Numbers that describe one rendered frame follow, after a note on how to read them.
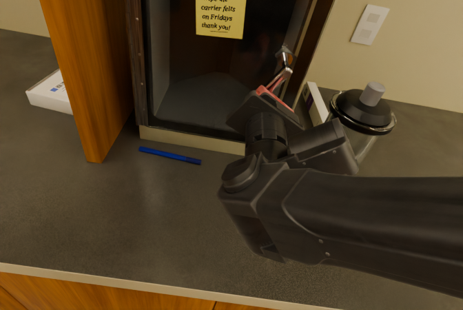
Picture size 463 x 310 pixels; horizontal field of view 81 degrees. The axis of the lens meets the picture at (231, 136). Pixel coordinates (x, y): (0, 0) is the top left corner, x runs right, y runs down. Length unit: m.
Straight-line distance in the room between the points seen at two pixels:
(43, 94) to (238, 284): 0.59
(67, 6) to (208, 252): 0.42
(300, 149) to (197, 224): 0.29
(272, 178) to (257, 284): 0.29
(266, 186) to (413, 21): 0.88
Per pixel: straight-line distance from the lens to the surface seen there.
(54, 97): 0.75
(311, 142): 0.29
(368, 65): 1.06
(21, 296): 0.85
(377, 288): 0.58
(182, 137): 0.62
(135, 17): 0.49
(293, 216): 0.20
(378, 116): 0.47
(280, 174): 0.24
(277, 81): 0.45
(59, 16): 0.46
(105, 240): 0.52
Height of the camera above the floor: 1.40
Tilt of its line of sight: 42 degrees down
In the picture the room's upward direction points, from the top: 12 degrees clockwise
